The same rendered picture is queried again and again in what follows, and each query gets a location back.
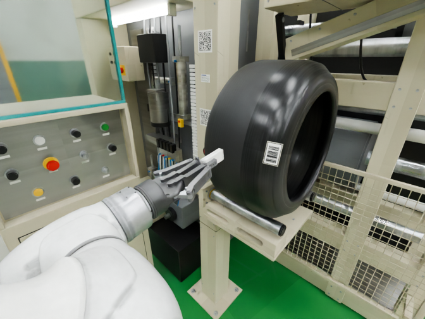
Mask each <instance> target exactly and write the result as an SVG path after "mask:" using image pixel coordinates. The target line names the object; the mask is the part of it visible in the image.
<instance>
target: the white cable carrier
mask: <svg viewBox="0 0 425 319"><path fill-rule="evenodd" d="M189 68H193V69H190V72H193V73H190V76H193V77H190V80H191V81H190V84H193V85H190V87H193V88H194V89H192V88H191V89H190V91H193V92H191V93H190V95H193V96H190V98H191V109H194V110H191V113H192V114H191V115H192V116H194V117H192V126H193V127H192V130H193V131H192V132H193V134H192V135H193V137H192V138H193V139H192V142H193V145H194V146H193V157H194V161H195V157H198V153H197V113H196V92H195V65H189Z"/></svg>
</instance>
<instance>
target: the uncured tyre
mask: <svg viewBox="0 0 425 319"><path fill-rule="evenodd" d="M337 112H338V86H337V83H336V80H335V78H334V77H333V76H332V74H331V73H330V72H329V71H328V69H327V68H326V67H325V66H324V65H323V64H321V63H318V62H316V61H312V60H308V59H262V60H259V61H255V62H253V63H249V64H247V65H245V66H243V67H241V68H240V69H239V70H238V71H236V72H235V73H234V74H233V75H232V76H231V78H230V79H229V80H228V81H227V83H226V84H225V86H224V87H223V88H222V90H221V92H220V93H219V95H218V97H217V98H216V100H215V102H214V104H213V106H212V109H211V112H210V115H209V118H208V121H207V126H206V133H205V140H204V152H205V156H207V155H208V154H210V153H212V152H213V151H215V150H217V149H219V148H220V149H223V155H224V160H222V161H220V162H219V163H218V164H217V165H216V166H215V167H213V168H212V169H211V173H212V177H211V178H210V179H211V182H212V184H213V185H214V186H215V188H217V190H218V191H220V193H222V195H224V196H226V197H227V198H230V199H231V200H233V201H234V202H236V203H238V204H241V205H242V206H244V207H246V208H248V209H250V210H252V211H254V212H256V213H258V214H260V215H262V216H267V217H270V218H278V217H280V216H283V215H287V214H289V213H292V212H294V211H295V210H296V209H297V208H298V207H299V206H300V205H301V204H302V203H303V202H304V200H305V199H306V197H307V196H308V195H309V193H310V191H311V189H312V188H313V186H314V184H315V182H316V180H317V178H318V176H319V174H320V172H321V169H322V167H323V165H324V162H325V159H326V156H327V153H328V151H329V148H330V144H331V140H332V137H333V132H334V129H335V124H336V117H337ZM267 141H270V142H275V143H279V144H283V147H282V150H281V156H280V160H279V163H278V166H273V165H268V164H265V163H262V162H263V159H264V153H265V150H266V145H267Z"/></svg>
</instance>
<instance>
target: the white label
mask: <svg viewBox="0 0 425 319"><path fill-rule="evenodd" d="M282 147H283V144H279V143H275V142H270V141H267V145H266V150H265V153H264V159H263V162H262V163H265V164H268V165H273V166H278V163H279V160H280V156H281V150H282Z"/></svg>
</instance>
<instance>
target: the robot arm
mask: <svg viewBox="0 0 425 319"><path fill-rule="evenodd" d="M222 160H224V155H223V149H220V148H219V149H217V150H215V151H213V152H212V153H210V154H208V155H207V156H205V157H203V158H201V159H199V157H195V161H193V159H191V158H190V159H187V160H185V161H182V162H180V163H177V164H175V165H173V166H170V167H167V168H165V169H162V170H157V171H154V177H155V179H154V180H151V179H147V180H145V181H143V182H142V183H140V184H138V185H136V186H135V187H134V188H132V187H125V188H124V189H122V190H120V191H118V192H116V193H115V194H113V195H111V196H109V197H106V198H104V199H103V200H102V201H100V202H98V203H95V204H93V205H90V206H86V207H83V208H80V209H78V210H75V211H73V212H71V213H69V214H67V215H65V216H63V217H61V218H59V219H57V220H56V221H54V222H52V223H50V224H49V225H47V226H45V227H44V228H42V229H40V230H39V231H37V232H36V233H34V234H33V235H31V236H30V237H29V238H28V239H26V240H25V241H23V242H22V243H21V244H19V245H18V246H17V247H15V248H14V250H12V251H11V252H10V253H9V254H8V255H7V256H6V257H5V258H4V259H3V260H2V261H1V262H0V319H183V318H182V313H181V311H180V307H179V305H178V302H177V300H176V298H175V295H174V294H173V292H172V290H171V289H170V287H169V285H168V284H167V283H166V281H165V279H163V277H162V276H161V275H160V273H159V272H158V271H157V270H156V269H155V268H154V267H153V266H152V265H151V264H150V262H149V261H148V260H147V259H146V258H144V257H143V256H142V255H141V254H140V253H139V252H138V251H137V250H135V249H134V248H132V247H130V246H129V245H128V243H129V242H131V241H132V240H133V239H134V238H136V237H137V236H138V235H140V234H141V233H142V232H144V231H145V230H147V229H148V228H149V227H151V225H152V224H153V219H155V218H157V217H158V216H159V215H161V214H163V213H164V212H165V211H167V209H168V208H169V206H170V204H171V203H173V202H176V201H179V200H180V198H182V199H187V200H188V202H192V201H193V200H194V197H195V195H196V193H198V191H199V190H200V189H201V188H202V187H203V186H204V185H205V183H206V182H207V181H208V180H209V179H210V178H211V177H212V173H211V169H212V168H213V167H215V166H216V165H217V164H218V163H219V162H220V161H222Z"/></svg>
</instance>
